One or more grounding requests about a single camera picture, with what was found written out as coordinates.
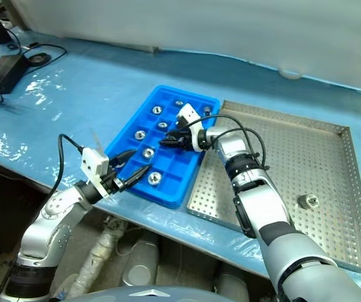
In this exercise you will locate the blue compartment tray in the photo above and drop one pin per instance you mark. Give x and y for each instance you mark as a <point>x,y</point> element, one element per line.
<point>174,188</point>

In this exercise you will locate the black round disc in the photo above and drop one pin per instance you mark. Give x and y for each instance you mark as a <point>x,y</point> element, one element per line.
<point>39,58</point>

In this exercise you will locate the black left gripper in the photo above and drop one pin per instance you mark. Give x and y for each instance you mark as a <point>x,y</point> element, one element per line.
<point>109,183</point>

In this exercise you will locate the perforated metal tray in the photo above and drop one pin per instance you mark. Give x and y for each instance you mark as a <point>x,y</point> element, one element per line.
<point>309,151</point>

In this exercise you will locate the grey robot torso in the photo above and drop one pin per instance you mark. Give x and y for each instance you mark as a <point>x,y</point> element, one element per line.
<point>149,294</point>

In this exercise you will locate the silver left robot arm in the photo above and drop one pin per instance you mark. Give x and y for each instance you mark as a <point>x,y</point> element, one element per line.
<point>48,220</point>

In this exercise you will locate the metal nut on metal tray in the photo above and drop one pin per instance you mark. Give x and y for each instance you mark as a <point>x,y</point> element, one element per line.
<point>307,201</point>

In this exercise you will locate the grey rounded shape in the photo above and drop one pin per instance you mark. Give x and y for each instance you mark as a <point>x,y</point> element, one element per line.
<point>138,261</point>

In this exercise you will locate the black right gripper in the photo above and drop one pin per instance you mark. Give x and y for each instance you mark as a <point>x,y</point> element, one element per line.
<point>182,138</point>

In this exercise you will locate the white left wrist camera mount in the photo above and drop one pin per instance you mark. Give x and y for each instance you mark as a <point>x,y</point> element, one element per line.
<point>94,162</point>

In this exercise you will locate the blue plastic table cover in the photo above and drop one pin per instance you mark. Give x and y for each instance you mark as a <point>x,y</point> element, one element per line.
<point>89,94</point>

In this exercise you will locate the white wrapped pipe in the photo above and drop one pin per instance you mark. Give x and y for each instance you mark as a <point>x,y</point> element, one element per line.
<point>98,251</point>

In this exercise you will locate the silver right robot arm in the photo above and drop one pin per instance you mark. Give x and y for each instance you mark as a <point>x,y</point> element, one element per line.
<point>262,201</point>

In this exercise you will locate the large black power brick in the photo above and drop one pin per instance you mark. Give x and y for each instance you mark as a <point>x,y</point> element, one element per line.
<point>2,74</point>

